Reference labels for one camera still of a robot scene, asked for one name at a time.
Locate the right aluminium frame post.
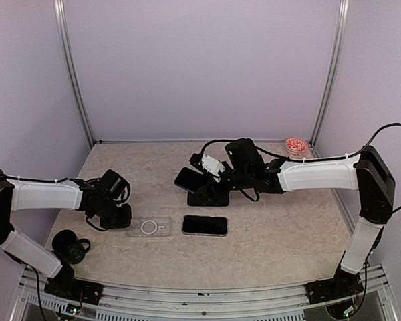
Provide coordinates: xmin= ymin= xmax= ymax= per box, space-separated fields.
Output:
xmin=310 ymin=0 xmax=350 ymax=148

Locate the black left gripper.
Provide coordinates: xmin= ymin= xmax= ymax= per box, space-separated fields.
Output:
xmin=92 ymin=198 xmax=131 ymax=229

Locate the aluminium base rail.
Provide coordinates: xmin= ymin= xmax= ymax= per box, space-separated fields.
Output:
xmin=7 ymin=265 xmax=401 ymax=320

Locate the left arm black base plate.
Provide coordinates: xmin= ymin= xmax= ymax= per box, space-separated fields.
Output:
xmin=44 ymin=279 xmax=104 ymax=306

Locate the aluminium frame post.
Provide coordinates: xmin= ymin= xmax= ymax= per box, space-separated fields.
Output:
xmin=310 ymin=0 xmax=350 ymax=148
xmin=53 ymin=0 xmax=96 ymax=148

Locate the red patterned small bowl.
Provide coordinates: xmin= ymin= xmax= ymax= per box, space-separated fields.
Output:
xmin=285 ymin=137 xmax=309 ymax=156

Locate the black phone with purple edge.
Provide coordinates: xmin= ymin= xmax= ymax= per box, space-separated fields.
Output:
xmin=174 ymin=167 xmax=209 ymax=193

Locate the left aluminium frame post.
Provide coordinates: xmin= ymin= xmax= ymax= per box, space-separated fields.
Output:
xmin=53 ymin=0 xmax=96 ymax=148

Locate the black smartphone with teal edge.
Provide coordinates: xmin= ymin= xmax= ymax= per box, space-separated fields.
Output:
xmin=187 ymin=191 xmax=230 ymax=207

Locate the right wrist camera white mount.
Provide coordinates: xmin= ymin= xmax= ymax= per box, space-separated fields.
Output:
xmin=190 ymin=153 xmax=226 ymax=183

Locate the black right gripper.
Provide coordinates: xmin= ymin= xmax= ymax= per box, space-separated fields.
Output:
xmin=194 ymin=160 xmax=253 ymax=203

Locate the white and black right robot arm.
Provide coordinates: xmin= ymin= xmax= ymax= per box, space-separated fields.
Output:
xmin=190 ymin=138 xmax=395 ymax=297

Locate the black mug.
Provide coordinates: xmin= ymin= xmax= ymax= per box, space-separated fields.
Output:
xmin=52 ymin=229 xmax=91 ymax=265

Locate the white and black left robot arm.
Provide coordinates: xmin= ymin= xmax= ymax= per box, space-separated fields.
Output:
xmin=0 ymin=169 xmax=132 ymax=298

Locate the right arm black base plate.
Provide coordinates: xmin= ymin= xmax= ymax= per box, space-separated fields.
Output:
xmin=305 ymin=278 xmax=364 ymax=304

